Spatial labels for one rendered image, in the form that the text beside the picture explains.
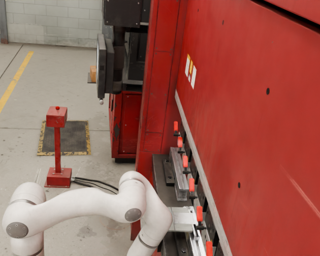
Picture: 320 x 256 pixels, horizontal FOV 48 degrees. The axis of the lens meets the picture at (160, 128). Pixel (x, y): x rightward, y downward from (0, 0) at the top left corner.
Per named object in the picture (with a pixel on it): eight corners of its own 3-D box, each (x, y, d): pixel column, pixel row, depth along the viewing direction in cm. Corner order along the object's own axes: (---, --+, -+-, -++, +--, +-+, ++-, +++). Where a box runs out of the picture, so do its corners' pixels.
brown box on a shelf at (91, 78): (88, 73, 381) (88, 61, 375) (113, 74, 385) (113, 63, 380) (87, 83, 355) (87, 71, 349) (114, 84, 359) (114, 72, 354)
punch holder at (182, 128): (177, 142, 227) (180, 119, 220) (190, 143, 228) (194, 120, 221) (180, 155, 214) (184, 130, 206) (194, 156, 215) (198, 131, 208)
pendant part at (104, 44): (95, 76, 298) (96, 33, 282) (110, 77, 300) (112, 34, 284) (97, 98, 259) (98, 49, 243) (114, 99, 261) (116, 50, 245)
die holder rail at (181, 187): (168, 158, 267) (170, 147, 263) (176, 158, 268) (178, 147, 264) (177, 201, 223) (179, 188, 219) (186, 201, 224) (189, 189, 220)
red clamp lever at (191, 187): (188, 177, 168) (189, 198, 165) (197, 178, 169) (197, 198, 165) (187, 178, 170) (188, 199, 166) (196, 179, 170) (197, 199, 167)
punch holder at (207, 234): (200, 234, 156) (206, 204, 149) (219, 234, 157) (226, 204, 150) (207, 261, 143) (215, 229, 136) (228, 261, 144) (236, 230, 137)
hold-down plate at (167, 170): (161, 161, 262) (162, 157, 261) (169, 161, 263) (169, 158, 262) (165, 186, 236) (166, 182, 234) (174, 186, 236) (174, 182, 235)
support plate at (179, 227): (139, 207, 196) (139, 205, 196) (187, 209, 200) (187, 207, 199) (140, 230, 180) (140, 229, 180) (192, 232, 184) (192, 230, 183)
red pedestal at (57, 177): (47, 176, 377) (44, 102, 340) (71, 177, 380) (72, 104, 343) (43, 187, 360) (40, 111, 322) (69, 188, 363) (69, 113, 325)
